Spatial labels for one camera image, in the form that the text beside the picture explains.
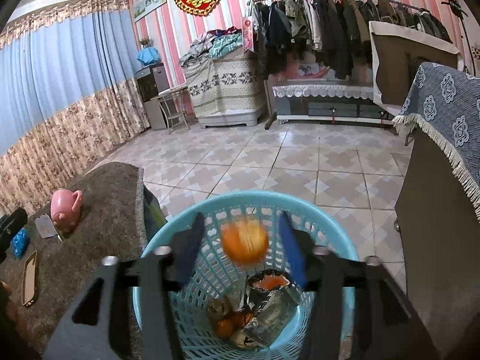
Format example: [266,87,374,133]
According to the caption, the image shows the blue plastic bag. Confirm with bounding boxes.
[10,228,30,259]

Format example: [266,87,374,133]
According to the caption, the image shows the white scalloped paper card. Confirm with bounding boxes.
[34,214,58,239]

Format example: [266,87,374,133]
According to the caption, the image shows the orange mandarin fruit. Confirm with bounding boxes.
[220,219,269,266]

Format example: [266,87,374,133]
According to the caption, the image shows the crumpled snack bag trash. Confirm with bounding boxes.
[242,269,301,347]

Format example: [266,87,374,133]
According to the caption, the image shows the pink piggy bank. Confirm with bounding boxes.
[49,189,82,233]

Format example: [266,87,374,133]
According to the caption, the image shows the tan phone case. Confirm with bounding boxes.
[21,250,38,307]

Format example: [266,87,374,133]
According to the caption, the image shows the light blue plastic basket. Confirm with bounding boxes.
[143,190,359,359]

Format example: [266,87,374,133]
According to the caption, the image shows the grey fuzzy table mat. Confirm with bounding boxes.
[1,162,146,359]

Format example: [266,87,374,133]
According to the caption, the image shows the small grey stool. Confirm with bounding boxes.
[158,85,190,134]

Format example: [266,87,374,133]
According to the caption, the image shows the blue and floral curtain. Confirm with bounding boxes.
[1,0,149,213]

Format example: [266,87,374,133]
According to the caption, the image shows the cloth covered storage box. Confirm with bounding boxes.
[183,48,267,128]

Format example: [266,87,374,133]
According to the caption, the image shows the low tv stand lace cover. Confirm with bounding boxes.
[271,79,387,126]

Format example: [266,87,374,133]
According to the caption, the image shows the black water dispenser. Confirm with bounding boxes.
[134,63,170,130]

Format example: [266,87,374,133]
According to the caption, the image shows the pile of folded clothes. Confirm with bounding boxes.
[179,26,242,67]

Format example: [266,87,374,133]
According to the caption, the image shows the blue floral fringed cloth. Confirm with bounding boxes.
[393,62,479,215]

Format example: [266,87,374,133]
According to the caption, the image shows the cloth covered television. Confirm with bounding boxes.
[368,21,465,116]

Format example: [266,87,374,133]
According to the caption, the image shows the clothes rack with coats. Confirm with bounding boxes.
[251,0,452,80]

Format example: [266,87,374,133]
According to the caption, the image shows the landscape wall picture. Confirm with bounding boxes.
[133,0,167,22]

